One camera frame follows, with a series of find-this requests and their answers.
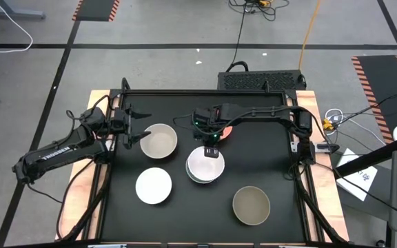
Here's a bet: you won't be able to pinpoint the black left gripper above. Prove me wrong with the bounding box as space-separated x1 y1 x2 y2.
110 104 153 150

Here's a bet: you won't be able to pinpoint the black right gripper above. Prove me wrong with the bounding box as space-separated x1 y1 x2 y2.
192 107 222 159

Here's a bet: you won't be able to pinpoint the white bowl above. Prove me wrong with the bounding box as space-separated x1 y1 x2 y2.
135 167 173 205
186 145 226 183

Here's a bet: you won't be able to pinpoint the small pink bowl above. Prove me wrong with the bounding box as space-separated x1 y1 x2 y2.
218 125 234 141

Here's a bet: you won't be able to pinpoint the cream bowl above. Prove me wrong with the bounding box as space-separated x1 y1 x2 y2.
139 123 179 160

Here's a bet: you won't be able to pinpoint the taupe bowl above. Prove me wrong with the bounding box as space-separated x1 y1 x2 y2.
232 185 272 227

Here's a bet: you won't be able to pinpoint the black perforated computer case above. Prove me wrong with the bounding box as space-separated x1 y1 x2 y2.
217 70 307 92

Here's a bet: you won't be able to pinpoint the wooden table board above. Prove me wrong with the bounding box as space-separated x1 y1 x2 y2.
55 89 350 242

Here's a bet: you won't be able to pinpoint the black hazard striped mat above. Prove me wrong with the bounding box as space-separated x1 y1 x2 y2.
72 0 121 23
351 54 397 145

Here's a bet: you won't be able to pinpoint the white paper sheet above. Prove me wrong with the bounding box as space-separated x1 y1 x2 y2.
336 147 378 203

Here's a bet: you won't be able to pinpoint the black bar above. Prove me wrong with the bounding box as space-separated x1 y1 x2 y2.
334 136 397 178

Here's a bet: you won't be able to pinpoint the grey desk foot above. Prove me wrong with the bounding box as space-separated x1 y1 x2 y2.
0 0 46 21

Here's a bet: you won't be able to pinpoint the black power cable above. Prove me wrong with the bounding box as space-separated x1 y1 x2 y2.
230 3 250 72

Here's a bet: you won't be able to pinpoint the coiled white cable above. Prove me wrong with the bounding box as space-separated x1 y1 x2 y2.
324 108 387 145

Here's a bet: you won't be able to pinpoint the long white cable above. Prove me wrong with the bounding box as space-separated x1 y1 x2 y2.
0 0 34 54

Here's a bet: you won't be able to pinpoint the tangled black cables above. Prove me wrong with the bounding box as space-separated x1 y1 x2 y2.
228 0 291 22

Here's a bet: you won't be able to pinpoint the yellow cable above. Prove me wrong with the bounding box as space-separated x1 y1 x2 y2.
298 0 323 71

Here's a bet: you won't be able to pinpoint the thin black cable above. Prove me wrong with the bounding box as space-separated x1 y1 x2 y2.
338 90 397 125

